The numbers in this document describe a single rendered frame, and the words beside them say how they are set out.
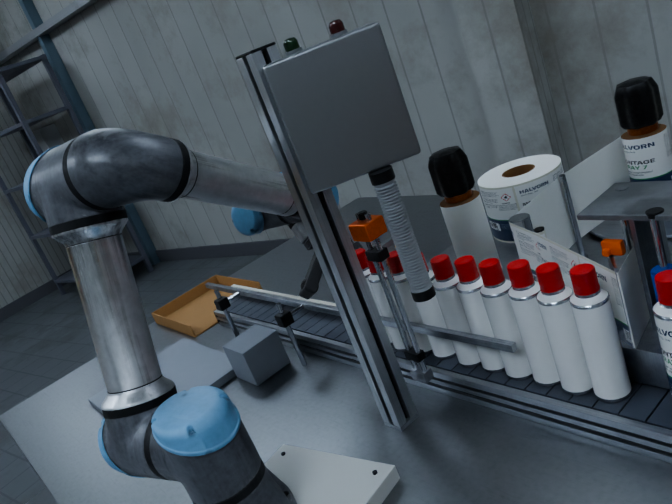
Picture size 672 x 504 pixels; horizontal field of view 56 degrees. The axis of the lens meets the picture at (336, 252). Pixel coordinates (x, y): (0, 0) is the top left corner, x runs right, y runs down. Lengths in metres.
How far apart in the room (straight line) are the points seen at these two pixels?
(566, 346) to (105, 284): 0.69
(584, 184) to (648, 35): 1.96
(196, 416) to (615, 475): 0.57
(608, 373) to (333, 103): 0.54
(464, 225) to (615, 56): 2.12
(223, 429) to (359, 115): 0.48
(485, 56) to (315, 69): 2.54
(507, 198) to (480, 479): 0.73
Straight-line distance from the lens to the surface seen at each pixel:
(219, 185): 1.00
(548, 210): 1.31
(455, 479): 1.01
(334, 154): 0.90
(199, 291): 2.21
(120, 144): 0.93
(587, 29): 3.38
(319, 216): 0.96
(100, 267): 1.01
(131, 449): 1.04
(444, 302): 1.08
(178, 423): 0.93
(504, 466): 1.01
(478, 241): 1.38
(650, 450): 0.98
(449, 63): 3.69
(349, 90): 0.89
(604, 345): 0.94
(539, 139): 3.41
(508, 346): 1.02
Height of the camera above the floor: 1.49
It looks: 19 degrees down
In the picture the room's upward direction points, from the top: 22 degrees counter-clockwise
